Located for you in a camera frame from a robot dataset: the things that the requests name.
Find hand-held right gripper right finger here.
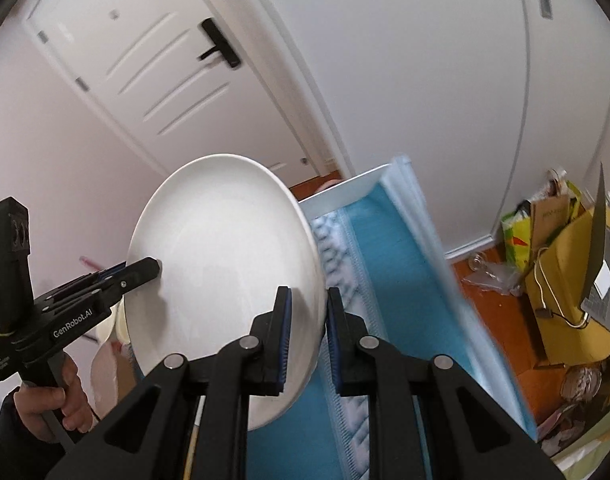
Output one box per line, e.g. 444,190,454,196
326,287,576,480

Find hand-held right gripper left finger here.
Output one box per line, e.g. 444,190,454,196
45,286,292,480

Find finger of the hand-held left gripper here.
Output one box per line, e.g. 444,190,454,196
42,262,129,309
98,257,161,301

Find cream floral plate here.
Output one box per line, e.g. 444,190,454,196
116,302,132,347

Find white plate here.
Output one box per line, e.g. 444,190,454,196
124,153,327,432

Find person's left forearm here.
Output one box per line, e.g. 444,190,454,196
0,387,63,480

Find person's left hand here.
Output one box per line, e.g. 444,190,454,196
14,354,94,434

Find teal patterned tablecloth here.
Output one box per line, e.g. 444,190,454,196
245,180,538,480

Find clear plastic bag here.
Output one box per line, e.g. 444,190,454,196
466,252,526,297

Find green yellow bag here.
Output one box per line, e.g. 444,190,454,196
501,182,584,275

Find white door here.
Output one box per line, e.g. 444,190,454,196
25,0,355,182

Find brown paper bag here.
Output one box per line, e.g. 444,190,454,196
529,194,572,262

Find grey laptop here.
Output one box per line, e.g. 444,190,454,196
580,162,610,335

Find green mat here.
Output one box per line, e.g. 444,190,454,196
554,407,610,472

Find white cable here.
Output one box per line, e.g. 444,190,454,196
532,247,592,330

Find black door handle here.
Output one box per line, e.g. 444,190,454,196
197,18,242,70

